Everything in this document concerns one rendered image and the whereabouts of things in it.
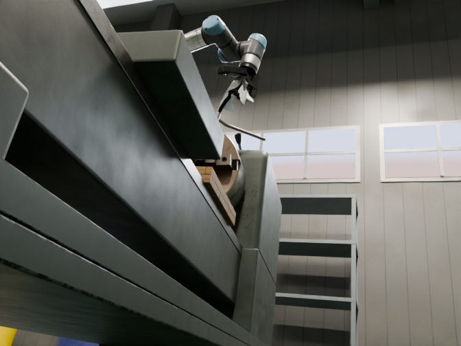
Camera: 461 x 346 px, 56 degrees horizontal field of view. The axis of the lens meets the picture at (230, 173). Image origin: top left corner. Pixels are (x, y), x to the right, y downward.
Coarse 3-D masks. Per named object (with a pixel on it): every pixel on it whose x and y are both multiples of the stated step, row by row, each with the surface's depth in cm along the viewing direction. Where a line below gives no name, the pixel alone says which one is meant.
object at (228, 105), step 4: (224, 96) 163; (228, 96) 162; (232, 96) 164; (224, 100) 162; (228, 100) 163; (232, 100) 164; (220, 104) 163; (224, 104) 163; (228, 104) 165; (232, 104) 165; (220, 108) 163; (224, 108) 165; (228, 108) 165; (232, 108) 166; (220, 112) 163
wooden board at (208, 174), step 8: (200, 168) 98; (208, 168) 98; (208, 176) 97; (216, 176) 101; (208, 184) 97; (216, 184) 102; (216, 192) 102; (224, 192) 110; (216, 200) 106; (224, 200) 110; (224, 208) 110; (232, 208) 119; (224, 216) 116; (232, 216) 119; (232, 224) 121
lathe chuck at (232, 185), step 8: (224, 136) 144; (224, 144) 142; (232, 144) 142; (224, 152) 141; (232, 152) 140; (240, 160) 142; (240, 168) 141; (224, 176) 137; (232, 176) 136; (240, 176) 140; (224, 184) 136; (232, 184) 135; (240, 184) 141; (232, 192) 137; (232, 200) 140
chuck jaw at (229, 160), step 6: (222, 156) 136; (228, 156) 135; (198, 162) 134; (204, 162) 133; (210, 162) 133; (216, 162) 135; (222, 162) 135; (228, 162) 134; (234, 162) 139; (216, 168) 137; (222, 168) 137; (228, 168) 136; (234, 168) 138
